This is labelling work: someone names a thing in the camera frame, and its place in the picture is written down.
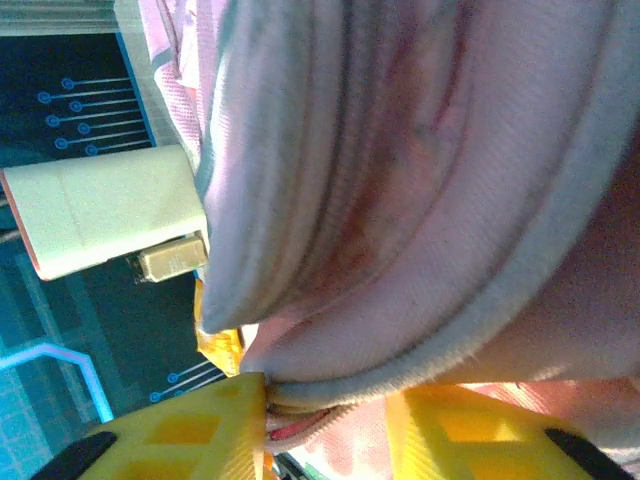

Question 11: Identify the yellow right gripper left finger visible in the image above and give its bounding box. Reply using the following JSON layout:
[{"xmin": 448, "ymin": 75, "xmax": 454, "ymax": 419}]
[{"xmin": 29, "ymin": 372, "xmax": 271, "ymax": 480}]

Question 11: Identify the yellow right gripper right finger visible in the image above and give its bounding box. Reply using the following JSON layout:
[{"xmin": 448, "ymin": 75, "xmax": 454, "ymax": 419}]
[{"xmin": 384, "ymin": 383, "xmax": 634, "ymax": 480}]

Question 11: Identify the pink student backpack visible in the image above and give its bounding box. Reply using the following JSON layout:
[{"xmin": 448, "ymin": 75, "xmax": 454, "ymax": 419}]
[{"xmin": 137, "ymin": 0, "xmax": 640, "ymax": 480}]

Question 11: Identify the yellow plastic packet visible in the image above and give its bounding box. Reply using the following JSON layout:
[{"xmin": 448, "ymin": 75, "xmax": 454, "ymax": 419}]
[{"xmin": 193, "ymin": 277, "xmax": 246, "ymax": 379}]

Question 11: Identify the gold perfume bottle black cap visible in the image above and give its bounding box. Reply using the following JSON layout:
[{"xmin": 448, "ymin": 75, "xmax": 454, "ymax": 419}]
[{"xmin": 130, "ymin": 234, "xmax": 210, "ymax": 285}]

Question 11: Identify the cream knife block orange top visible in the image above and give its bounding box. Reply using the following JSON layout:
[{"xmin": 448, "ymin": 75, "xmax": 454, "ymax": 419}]
[{"xmin": 2, "ymin": 144, "xmax": 210, "ymax": 281}]

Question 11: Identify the aluminium frame post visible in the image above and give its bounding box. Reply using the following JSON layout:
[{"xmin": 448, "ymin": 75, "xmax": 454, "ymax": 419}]
[{"xmin": 0, "ymin": 0, "xmax": 146, "ymax": 37}]

